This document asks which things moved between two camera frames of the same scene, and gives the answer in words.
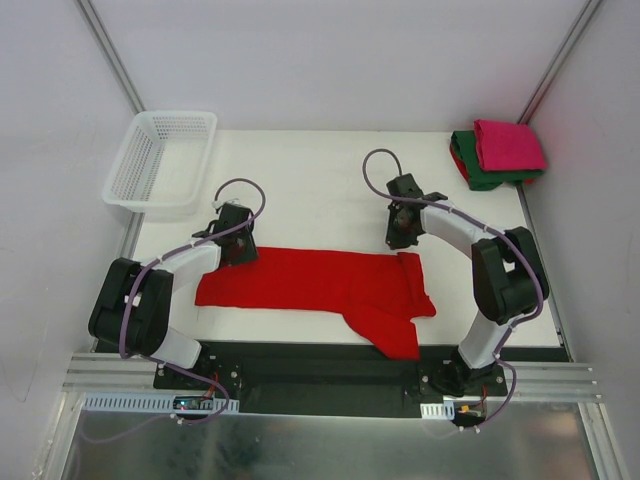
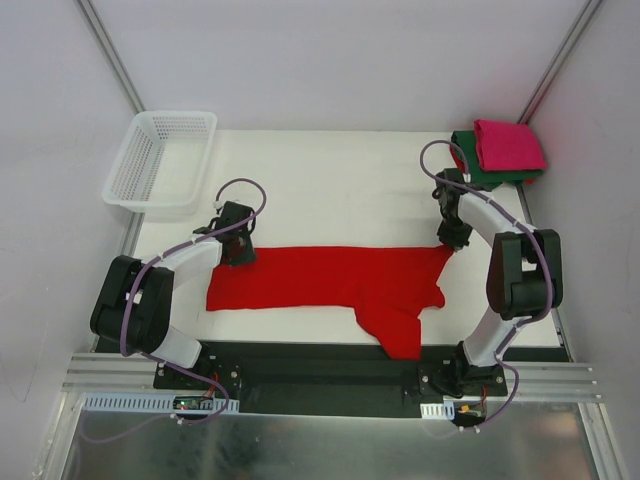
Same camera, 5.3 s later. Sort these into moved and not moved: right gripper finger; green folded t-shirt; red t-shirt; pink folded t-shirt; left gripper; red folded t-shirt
Moved: right gripper finger; red t-shirt
Not moved: green folded t-shirt; red folded t-shirt; left gripper; pink folded t-shirt
